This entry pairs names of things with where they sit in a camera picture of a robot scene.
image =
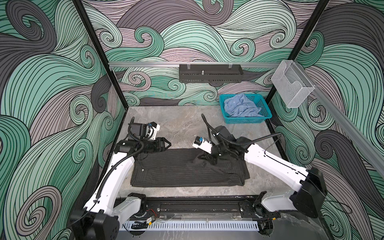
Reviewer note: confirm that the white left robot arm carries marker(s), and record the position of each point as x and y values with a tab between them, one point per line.
101	218

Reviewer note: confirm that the white slotted cable duct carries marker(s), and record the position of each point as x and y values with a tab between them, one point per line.
196	226

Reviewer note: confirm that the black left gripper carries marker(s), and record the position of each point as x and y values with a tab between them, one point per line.
159	144

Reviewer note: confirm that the black perforated wall tray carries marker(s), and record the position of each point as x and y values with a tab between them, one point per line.
212	74

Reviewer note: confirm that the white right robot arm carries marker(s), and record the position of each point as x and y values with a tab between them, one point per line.
307	187

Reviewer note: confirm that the teal plastic basket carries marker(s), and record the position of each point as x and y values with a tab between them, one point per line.
258	100

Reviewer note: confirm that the black vertical frame post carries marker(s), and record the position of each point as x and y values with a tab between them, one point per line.
305	35
95	41

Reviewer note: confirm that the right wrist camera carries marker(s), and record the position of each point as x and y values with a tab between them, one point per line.
203	144

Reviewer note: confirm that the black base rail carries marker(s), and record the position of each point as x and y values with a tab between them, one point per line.
244	207

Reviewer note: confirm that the clear plastic wall bin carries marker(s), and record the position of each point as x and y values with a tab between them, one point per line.
292	83

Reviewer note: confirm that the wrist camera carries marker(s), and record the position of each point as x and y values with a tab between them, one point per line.
203	144
145	131

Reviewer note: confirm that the black vertical frame post left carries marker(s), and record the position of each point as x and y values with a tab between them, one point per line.
95	41

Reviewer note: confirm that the black vertical frame post right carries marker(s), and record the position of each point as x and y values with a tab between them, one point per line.
305	35

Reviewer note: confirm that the aluminium side wall rail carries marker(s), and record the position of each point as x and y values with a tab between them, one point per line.
332	97

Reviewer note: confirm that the dark grey pinstripe shirt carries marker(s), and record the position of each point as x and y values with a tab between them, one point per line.
187	168

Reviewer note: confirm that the light blue shirt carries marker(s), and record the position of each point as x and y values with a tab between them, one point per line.
241	106

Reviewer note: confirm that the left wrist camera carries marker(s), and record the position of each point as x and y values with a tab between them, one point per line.
145	131

